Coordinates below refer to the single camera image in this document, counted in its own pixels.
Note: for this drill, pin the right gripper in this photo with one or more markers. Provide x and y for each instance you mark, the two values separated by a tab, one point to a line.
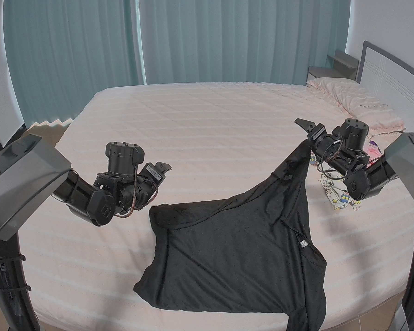
326	147

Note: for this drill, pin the black T-shirt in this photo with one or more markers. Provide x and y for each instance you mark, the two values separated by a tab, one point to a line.
234	247

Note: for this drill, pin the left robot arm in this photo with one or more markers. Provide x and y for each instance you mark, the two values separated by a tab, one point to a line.
24	184

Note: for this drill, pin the pale pink pillow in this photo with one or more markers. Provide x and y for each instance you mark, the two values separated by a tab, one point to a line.
358	98

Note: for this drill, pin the pink garment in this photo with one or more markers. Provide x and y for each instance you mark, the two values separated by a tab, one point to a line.
375	150

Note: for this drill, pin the blue-green curtain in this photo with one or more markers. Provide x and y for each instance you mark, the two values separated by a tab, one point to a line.
72	47
245	29

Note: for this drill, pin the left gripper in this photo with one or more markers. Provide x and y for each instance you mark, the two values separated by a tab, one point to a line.
148	184

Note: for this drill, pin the white printed garment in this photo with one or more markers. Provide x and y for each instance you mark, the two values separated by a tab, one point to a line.
334	195

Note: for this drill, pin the bed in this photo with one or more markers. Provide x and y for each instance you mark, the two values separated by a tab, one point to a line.
193	133

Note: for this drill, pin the grey bedside table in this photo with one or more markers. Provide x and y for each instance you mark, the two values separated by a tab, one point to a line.
334	69

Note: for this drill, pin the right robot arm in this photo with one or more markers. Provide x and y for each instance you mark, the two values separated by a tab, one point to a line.
403	164

